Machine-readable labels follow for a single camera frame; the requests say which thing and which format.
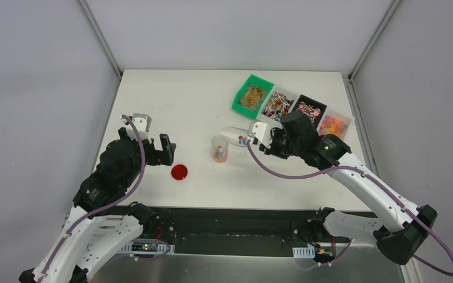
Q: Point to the clear plastic jar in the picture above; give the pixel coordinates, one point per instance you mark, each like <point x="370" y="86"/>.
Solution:
<point x="219" y="149"/>

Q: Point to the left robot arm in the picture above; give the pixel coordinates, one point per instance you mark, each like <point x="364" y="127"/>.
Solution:
<point x="97" y="226"/>

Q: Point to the white lollipop bin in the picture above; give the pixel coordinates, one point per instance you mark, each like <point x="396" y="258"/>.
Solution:
<point x="278" y="103"/>

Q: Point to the black candy bin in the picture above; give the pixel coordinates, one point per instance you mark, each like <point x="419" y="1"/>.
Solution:
<point x="313" y="109"/>

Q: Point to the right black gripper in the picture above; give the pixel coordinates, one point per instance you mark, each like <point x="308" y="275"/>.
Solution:
<point x="283" y="132"/>

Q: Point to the clear plastic scoop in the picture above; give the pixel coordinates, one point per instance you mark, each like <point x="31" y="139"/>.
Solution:
<point x="235" y="136"/>

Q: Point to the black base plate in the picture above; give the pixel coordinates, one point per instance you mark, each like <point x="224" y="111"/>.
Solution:
<point x="237" y="232"/>

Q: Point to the green candy bin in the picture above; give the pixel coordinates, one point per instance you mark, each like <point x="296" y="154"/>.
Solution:
<point x="250" y="97"/>

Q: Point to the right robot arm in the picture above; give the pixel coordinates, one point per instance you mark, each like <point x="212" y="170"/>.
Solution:
<point x="397" y="229"/>

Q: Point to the red jar lid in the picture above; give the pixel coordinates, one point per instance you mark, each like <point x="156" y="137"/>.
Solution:
<point x="179" y="172"/>

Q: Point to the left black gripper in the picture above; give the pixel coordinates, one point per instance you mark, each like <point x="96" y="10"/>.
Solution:
<point x="158" y="152"/>

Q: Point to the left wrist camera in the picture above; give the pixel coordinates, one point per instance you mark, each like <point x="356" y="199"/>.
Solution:
<point x="142" y="124"/>

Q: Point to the white gummy bin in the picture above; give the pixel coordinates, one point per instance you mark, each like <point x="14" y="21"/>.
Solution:
<point x="336" y="123"/>

